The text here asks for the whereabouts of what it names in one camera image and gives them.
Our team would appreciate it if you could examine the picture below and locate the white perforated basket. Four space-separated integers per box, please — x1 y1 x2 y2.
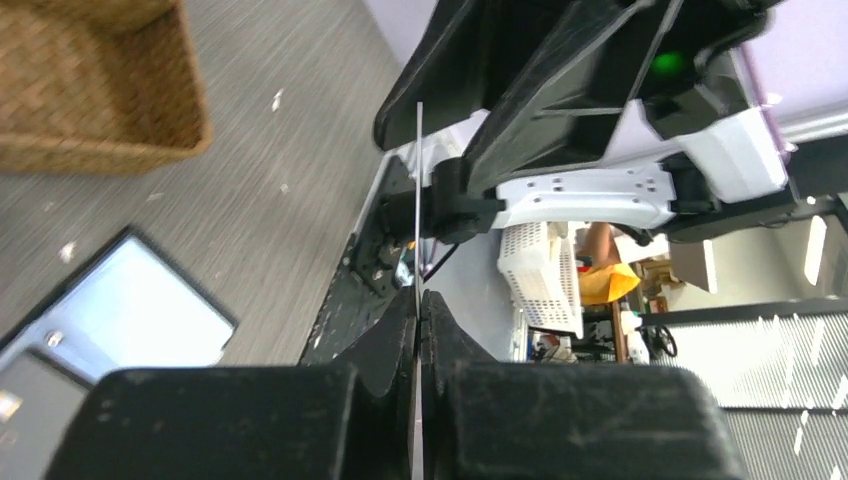
497 222 584 339

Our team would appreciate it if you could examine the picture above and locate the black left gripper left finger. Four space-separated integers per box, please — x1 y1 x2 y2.
46 288 417 480

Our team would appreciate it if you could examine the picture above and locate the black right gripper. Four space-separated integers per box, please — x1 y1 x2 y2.
373 0 779 194

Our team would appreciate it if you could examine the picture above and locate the black leather card holder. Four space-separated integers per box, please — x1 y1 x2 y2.
1 226 237 392

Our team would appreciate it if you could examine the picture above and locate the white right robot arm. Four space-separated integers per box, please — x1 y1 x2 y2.
373 1 847 245

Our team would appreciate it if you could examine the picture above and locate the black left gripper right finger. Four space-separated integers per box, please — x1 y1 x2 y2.
420 291 749 479

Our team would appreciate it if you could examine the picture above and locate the woven wicker tray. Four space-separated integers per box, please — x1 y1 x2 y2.
1 1 212 176

